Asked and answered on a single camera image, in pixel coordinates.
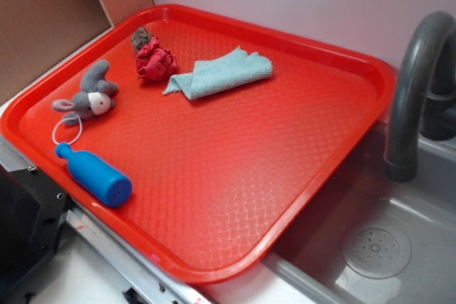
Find red plastic tray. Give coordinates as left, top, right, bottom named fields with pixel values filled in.
left=1, top=5, right=395, bottom=284

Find grey plush elephant toy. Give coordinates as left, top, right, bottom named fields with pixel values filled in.
left=51, top=60, right=119, bottom=126

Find grey toy faucet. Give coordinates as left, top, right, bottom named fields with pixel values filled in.
left=384, top=11, right=455, bottom=182

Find blue plastic toy bottle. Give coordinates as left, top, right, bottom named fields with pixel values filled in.
left=55, top=143, right=133, bottom=207

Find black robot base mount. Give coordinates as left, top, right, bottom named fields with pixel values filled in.
left=1, top=167, right=68, bottom=295

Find grey brown rock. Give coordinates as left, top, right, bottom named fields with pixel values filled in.
left=130, top=26, right=154, bottom=53

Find light blue microfiber towel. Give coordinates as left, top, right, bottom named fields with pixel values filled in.
left=163, top=47, right=273, bottom=100

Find white elastic string loop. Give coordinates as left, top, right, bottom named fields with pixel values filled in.
left=51, top=112, right=84, bottom=146

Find crumpled red cloth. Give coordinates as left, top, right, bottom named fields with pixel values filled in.
left=135, top=36, right=178, bottom=81

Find grey plastic toy sink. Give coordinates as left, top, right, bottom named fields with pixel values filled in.
left=261, top=118, right=456, bottom=304

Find brown cardboard panel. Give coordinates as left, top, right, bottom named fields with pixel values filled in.
left=1, top=0, right=154, bottom=104

